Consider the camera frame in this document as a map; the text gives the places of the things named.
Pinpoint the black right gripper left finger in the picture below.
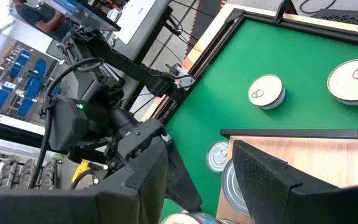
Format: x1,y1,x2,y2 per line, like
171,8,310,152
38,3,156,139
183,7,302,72
0,136,170,224

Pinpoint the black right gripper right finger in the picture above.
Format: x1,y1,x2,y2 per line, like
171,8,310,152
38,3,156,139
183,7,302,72
232,139,358,224

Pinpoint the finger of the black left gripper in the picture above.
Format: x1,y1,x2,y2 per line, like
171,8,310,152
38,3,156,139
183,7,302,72
165,138,203,213

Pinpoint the silver-lid seafood can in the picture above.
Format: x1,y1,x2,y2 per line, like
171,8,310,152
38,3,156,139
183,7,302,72
161,211,239,224
221,158,251,216

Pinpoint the white-lid seafood can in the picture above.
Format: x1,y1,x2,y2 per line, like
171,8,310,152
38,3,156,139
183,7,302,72
206,139,230,174

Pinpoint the gold-lid blue salmon can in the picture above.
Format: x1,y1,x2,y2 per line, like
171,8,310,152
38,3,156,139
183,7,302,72
327,58,358,106
247,73,287,111

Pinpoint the wooden board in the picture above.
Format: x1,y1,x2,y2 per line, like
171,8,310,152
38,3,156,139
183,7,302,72
214,129,358,224

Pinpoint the yellow gripper tag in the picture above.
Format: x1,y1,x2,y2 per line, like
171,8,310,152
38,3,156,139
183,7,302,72
71,160,90,183

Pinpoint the grey desk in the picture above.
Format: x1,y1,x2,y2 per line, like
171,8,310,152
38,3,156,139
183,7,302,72
113,0,173,63

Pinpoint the blue bin rack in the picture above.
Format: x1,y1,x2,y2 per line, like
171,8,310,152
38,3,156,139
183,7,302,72
0,48,62,118

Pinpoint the dark mat with striped edge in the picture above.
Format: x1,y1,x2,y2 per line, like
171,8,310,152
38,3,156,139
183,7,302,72
183,0,229,58

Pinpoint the green table mat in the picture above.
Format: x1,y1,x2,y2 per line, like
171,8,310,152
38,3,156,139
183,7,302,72
160,18,358,222

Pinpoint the person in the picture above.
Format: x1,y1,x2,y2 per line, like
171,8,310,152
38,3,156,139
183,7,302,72
11,0,74,43

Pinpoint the black table clamp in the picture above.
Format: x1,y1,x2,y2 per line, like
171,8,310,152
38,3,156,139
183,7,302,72
273,0,293,24

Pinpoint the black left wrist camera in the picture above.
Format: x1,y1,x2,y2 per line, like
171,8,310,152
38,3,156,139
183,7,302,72
47,95,111,153

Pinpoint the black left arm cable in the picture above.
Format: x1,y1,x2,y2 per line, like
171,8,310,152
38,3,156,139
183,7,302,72
28,57,105,189

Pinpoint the black table frame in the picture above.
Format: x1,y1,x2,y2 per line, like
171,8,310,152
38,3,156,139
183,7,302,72
152,7,358,125

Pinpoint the coiled black cable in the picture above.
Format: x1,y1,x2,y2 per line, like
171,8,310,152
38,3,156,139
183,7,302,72
299,0,338,16

